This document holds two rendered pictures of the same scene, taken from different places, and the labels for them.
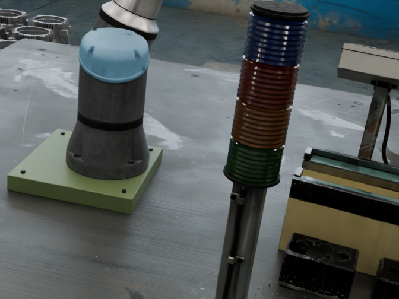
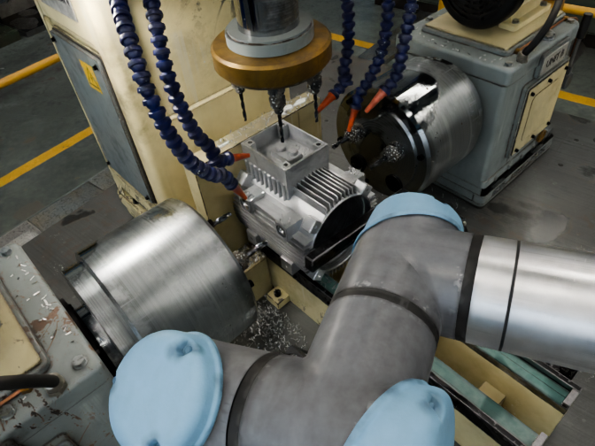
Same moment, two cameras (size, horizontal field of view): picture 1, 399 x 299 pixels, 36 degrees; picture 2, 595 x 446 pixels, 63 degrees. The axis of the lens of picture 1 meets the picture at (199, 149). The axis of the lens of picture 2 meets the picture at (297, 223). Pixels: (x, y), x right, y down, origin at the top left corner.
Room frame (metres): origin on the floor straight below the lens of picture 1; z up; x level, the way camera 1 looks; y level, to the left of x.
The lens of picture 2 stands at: (1.31, -0.28, 1.65)
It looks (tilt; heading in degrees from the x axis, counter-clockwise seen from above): 45 degrees down; 216
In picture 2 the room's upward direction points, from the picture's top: 7 degrees counter-clockwise
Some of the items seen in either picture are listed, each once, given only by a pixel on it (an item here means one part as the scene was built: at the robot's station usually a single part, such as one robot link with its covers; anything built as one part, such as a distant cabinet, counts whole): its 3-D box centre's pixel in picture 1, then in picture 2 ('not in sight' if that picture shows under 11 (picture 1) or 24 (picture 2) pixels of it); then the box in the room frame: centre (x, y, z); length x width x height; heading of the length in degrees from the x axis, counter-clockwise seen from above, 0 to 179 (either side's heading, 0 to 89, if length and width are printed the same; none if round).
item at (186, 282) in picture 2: not in sight; (135, 312); (1.09, -0.76, 1.04); 0.37 x 0.25 x 0.25; 164
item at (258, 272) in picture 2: not in sight; (248, 272); (0.84, -0.76, 0.86); 0.07 x 0.06 x 0.12; 164
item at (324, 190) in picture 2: not in sight; (304, 208); (0.75, -0.66, 1.02); 0.20 x 0.19 x 0.19; 74
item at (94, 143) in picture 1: (109, 136); not in sight; (1.00, 0.16, 0.88); 0.15 x 0.15 x 0.10
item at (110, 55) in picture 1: (113, 72); not in sight; (1.01, 0.17, 1.00); 0.13 x 0.12 x 0.14; 8
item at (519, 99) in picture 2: not in sight; (480, 94); (0.18, -0.50, 0.99); 0.35 x 0.31 x 0.37; 164
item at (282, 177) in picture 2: not in sight; (285, 159); (0.74, -0.70, 1.11); 0.12 x 0.11 x 0.07; 74
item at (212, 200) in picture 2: not in sight; (256, 188); (0.71, -0.81, 0.97); 0.30 x 0.11 x 0.34; 164
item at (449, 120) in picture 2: not in sight; (415, 121); (0.43, -0.57, 1.04); 0.41 x 0.25 x 0.25; 164
